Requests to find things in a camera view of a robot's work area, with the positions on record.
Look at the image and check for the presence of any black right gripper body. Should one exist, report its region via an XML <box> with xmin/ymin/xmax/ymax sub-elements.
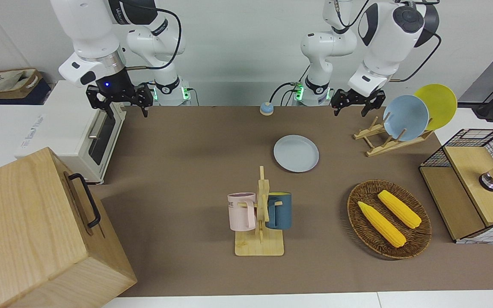
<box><xmin>86</xmin><ymin>84</ymin><xmax>154</xmax><ymax>110</ymax></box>

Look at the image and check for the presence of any gray plate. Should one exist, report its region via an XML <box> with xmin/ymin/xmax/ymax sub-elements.
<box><xmin>273</xmin><ymin>135</ymin><xmax>320</xmax><ymax>173</ymax></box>

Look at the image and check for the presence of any wooden mug tree stand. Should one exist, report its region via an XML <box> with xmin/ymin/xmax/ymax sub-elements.
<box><xmin>235</xmin><ymin>166</ymin><xmax>285</xmax><ymax>257</ymax></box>

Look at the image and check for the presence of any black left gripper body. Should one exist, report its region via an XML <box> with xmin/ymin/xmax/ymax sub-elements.
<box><xmin>330</xmin><ymin>88</ymin><xmax>386</xmax><ymax>111</ymax></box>

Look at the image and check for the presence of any cardboard box with bag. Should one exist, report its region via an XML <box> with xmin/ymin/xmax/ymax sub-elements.
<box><xmin>0</xmin><ymin>68</ymin><xmax>44</xmax><ymax>101</ymax></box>

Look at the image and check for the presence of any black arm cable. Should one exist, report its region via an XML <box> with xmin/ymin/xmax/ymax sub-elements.
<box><xmin>120</xmin><ymin>0</ymin><xmax>183</xmax><ymax>71</ymax></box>
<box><xmin>390</xmin><ymin>33</ymin><xmax>442</xmax><ymax>82</ymax></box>

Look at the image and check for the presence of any brown wicker basket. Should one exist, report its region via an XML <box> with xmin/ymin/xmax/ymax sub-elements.
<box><xmin>347</xmin><ymin>180</ymin><xmax>433</xmax><ymax>260</ymax></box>

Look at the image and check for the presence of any white toaster oven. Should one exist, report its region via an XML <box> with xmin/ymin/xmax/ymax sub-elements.
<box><xmin>14</xmin><ymin>80</ymin><xmax>126</xmax><ymax>184</ymax></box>

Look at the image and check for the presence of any light blue plate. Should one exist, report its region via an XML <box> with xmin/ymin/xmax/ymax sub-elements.
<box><xmin>383</xmin><ymin>95</ymin><xmax>430</xmax><ymax>142</ymax></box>

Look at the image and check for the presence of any dark blue mug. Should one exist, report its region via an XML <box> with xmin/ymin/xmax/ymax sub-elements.
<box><xmin>266</xmin><ymin>192</ymin><xmax>292</xmax><ymax>230</ymax></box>

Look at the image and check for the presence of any wooden plate rack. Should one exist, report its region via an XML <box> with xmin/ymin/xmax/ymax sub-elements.
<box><xmin>353</xmin><ymin>112</ymin><xmax>434</xmax><ymax>157</ymax></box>

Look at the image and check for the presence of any wire grid wooden shelf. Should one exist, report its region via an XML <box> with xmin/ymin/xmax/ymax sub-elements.
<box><xmin>419</xmin><ymin>128</ymin><xmax>493</xmax><ymax>244</ymax></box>

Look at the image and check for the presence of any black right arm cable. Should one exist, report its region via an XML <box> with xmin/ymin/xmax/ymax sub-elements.
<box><xmin>120</xmin><ymin>0</ymin><xmax>183</xmax><ymax>71</ymax></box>

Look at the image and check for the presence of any pink mug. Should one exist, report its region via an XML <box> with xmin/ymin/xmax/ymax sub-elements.
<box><xmin>227</xmin><ymin>192</ymin><xmax>257</xmax><ymax>232</ymax></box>

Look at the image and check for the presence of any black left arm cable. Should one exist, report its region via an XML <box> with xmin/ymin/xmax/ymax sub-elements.
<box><xmin>390</xmin><ymin>33</ymin><xmax>442</xmax><ymax>82</ymax></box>

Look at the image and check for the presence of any yellow corn cob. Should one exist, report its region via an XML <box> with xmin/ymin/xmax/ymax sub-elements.
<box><xmin>358</xmin><ymin>201</ymin><xmax>407</xmax><ymax>248</ymax></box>
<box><xmin>377</xmin><ymin>190</ymin><xmax>422</xmax><ymax>229</ymax></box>

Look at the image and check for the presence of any brown table mat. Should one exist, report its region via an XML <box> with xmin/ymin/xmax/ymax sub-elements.
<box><xmin>88</xmin><ymin>105</ymin><xmax>493</xmax><ymax>298</ymax></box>

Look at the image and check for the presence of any black base power cable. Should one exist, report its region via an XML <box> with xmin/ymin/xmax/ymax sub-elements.
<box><xmin>270</xmin><ymin>81</ymin><xmax>303</xmax><ymax>107</ymax></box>

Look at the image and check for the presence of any wooden box with black handle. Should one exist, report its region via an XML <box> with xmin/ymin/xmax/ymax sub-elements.
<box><xmin>0</xmin><ymin>147</ymin><xmax>138</xmax><ymax>308</ymax></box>

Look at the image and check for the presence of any yellow plate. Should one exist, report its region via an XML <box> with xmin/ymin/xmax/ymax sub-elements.
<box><xmin>414</xmin><ymin>84</ymin><xmax>458</xmax><ymax>131</ymax></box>

